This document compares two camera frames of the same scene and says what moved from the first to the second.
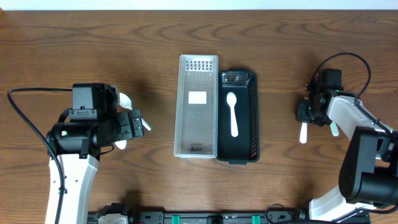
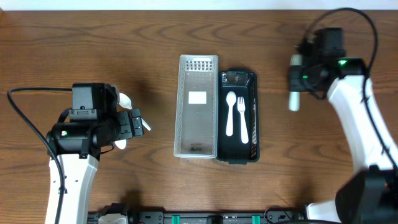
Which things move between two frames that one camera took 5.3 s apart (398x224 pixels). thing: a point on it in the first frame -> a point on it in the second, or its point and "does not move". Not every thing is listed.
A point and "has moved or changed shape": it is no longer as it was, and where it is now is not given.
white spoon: [231, 99] has moved or changed shape
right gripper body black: [302, 111] -> [298, 78]
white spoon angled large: [125, 100] does not move
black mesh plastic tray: [238, 117] does not move
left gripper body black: [135, 123] does not move
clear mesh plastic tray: [196, 116] does not move
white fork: [334, 129] -> [294, 97]
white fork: [303, 132] -> [241, 107]
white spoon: [121, 144] does not move
